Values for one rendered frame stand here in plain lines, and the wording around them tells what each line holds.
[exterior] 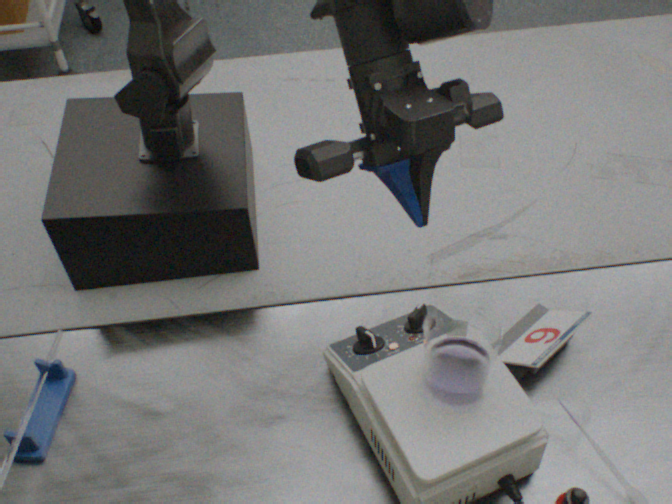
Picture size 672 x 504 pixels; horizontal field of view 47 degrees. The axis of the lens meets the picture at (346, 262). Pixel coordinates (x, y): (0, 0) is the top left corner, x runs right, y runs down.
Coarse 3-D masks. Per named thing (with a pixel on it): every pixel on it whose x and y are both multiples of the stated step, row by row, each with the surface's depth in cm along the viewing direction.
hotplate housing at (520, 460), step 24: (336, 360) 74; (360, 384) 69; (360, 408) 70; (384, 432) 66; (384, 456) 67; (504, 456) 64; (528, 456) 66; (408, 480) 63; (456, 480) 63; (480, 480) 65; (504, 480) 66
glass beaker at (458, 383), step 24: (432, 312) 62; (456, 312) 64; (480, 312) 63; (432, 336) 65; (456, 336) 67; (480, 336) 65; (432, 360) 61; (456, 360) 59; (480, 360) 59; (432, 384) 64; (456, 384) 62; (480, 384) 62; (456, 408) 65
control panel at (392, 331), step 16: (400, 320) 78; (352, 336) 77; (384, 336) 75; (400, 336) 75; (416, 336) 73; (336, 352) 75; (352, 352) 74; (384, 352) 72; (400, 352) 72; (352, 368) 71
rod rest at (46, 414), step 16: (64, 368) 77; (48, 384) 77; (64, 384) 77; (48, 400) 76; (64, 400) 77; (32, 416) 75; (48, 416) 75; (32, 432) 71; (48, 432) 74; (32, 448) 72; (48, 448) 74
